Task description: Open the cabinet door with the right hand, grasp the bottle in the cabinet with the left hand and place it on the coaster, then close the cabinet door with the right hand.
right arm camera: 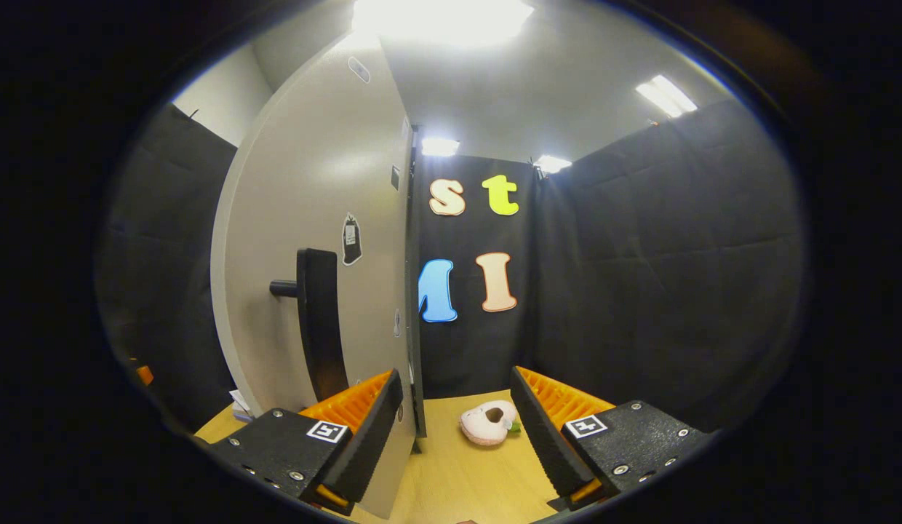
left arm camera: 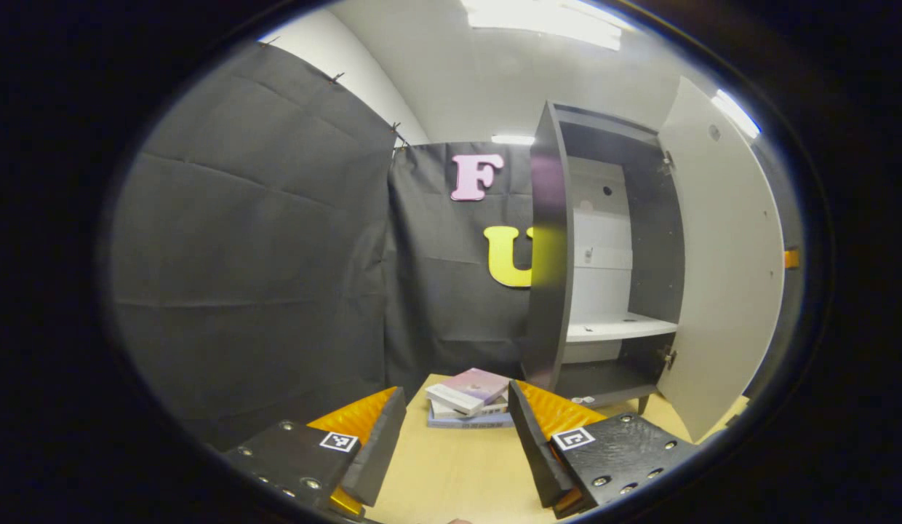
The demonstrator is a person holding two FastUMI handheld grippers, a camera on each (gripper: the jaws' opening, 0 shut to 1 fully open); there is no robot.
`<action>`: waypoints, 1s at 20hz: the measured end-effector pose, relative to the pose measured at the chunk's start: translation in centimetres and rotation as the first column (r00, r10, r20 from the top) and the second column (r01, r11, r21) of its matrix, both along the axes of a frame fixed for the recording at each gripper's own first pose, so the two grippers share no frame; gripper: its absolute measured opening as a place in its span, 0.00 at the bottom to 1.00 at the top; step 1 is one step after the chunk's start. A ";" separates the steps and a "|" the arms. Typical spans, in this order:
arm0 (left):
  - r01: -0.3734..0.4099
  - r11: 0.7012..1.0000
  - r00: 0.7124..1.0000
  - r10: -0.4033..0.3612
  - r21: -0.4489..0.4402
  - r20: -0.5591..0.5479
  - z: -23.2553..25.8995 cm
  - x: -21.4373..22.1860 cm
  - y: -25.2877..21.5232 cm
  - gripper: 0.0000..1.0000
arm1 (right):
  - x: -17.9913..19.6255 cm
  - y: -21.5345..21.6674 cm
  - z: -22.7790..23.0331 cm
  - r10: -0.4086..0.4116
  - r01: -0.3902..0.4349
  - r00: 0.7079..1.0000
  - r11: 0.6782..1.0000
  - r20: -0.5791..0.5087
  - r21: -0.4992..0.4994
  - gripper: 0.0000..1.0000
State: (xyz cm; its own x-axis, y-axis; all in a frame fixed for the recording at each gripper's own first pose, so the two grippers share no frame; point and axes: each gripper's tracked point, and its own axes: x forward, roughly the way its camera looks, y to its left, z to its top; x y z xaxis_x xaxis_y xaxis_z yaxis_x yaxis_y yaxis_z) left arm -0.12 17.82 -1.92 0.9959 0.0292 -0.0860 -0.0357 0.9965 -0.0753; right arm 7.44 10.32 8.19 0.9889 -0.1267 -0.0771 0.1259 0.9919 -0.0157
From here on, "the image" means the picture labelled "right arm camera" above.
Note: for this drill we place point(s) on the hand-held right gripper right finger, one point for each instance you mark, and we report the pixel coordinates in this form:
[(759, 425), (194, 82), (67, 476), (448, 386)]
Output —
[(544, 437)]

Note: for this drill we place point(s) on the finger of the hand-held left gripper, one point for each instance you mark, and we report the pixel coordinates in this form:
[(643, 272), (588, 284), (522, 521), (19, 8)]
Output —
[(145, 375)]

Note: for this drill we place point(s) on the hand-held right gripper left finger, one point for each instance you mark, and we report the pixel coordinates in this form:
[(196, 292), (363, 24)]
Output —
[(367, 444)]

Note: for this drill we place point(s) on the black framed cabinet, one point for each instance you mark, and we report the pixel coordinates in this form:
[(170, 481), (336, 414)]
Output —
[(416, 349)]

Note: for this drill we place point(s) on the beige cabinet door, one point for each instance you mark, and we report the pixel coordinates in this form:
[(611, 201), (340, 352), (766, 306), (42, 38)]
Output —
[(298, 182)]

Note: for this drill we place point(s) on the black backdrop cloth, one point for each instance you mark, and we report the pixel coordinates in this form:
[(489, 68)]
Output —
[(676, 291), (167, 291), (465, 356)]

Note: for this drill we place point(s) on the small white pink box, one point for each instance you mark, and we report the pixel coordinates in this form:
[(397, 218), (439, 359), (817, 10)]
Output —
[(241, 407)]

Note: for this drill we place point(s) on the small ceiling light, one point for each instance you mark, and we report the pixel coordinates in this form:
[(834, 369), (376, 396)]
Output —
[(553, 164)]

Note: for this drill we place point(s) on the narrow ceiling light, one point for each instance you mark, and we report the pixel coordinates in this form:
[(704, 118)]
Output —
[(440, 146)]

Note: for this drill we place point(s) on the double tube ceiling light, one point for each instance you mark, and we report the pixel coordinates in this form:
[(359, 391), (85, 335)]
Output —
[(666, 96)]

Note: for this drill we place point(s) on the large ceiling light panel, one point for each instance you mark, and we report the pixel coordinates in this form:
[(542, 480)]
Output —
[(444, 20)]

